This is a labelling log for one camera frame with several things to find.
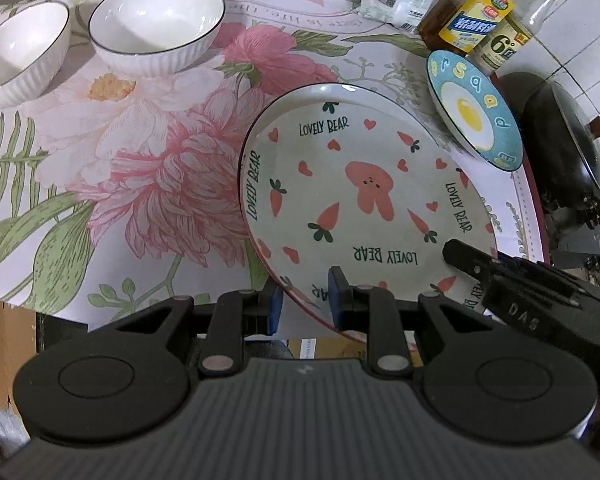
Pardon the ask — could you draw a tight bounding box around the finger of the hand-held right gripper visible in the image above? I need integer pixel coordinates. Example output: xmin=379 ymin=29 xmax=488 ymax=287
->
xmin=442 ymin=239 xmax=495 ymax=282

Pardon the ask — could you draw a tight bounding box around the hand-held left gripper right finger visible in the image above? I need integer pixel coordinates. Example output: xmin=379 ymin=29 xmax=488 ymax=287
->
xmin=328 ymin=266 xmax=487 ymax=378

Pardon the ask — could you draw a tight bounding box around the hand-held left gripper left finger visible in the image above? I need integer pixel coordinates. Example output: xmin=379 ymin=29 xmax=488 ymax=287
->
xmin=112 ymin=280 xmax=285 ymax=377

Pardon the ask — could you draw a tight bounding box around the bunny and carrot print plate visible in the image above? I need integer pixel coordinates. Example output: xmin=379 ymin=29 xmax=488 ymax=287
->
xmin=237 ymin=82 xmax=501 ymax=343

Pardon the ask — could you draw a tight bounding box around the white ribbed bowl dark rim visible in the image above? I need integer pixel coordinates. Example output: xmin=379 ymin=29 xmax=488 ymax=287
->
xmin=0 ymin=0 xmax=72 ymax=108
xmin=88 ymin=0 xmax=226 ymax=78

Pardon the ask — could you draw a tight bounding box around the metal gas stove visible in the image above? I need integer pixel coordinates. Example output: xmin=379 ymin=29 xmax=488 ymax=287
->
xmin=544 ymin=192 xmax=600 ymax=266

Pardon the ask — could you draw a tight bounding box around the blue fried egg print plate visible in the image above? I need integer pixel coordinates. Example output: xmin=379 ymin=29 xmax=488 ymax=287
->
xmin=426 ymin=49 xmax=525 ymax=172

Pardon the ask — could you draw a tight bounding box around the black wok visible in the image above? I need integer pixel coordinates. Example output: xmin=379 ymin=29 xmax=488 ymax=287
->
xmin=497 ymin=71 xmax=600 ymax=248

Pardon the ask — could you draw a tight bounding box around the floral tablecloth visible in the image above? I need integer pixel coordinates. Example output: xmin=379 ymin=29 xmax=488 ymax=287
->
xmin=0 ymin=0 xmax=548 ymax=332

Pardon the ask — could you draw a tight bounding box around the clear vinegar bottle yellow cap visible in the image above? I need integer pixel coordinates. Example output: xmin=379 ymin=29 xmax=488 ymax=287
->
xmin=472 ymin=0 xmax=566 ymax=77

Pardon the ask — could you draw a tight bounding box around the brown oil bottle yellow label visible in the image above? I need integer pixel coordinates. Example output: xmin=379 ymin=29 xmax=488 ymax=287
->
xmin=417 ymin=0 xmax=536 ymax=57

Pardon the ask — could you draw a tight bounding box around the brown cardboard box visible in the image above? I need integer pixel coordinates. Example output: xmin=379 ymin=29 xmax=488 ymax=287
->
xmin=0 ymin=296 xmax=38 ymax=413

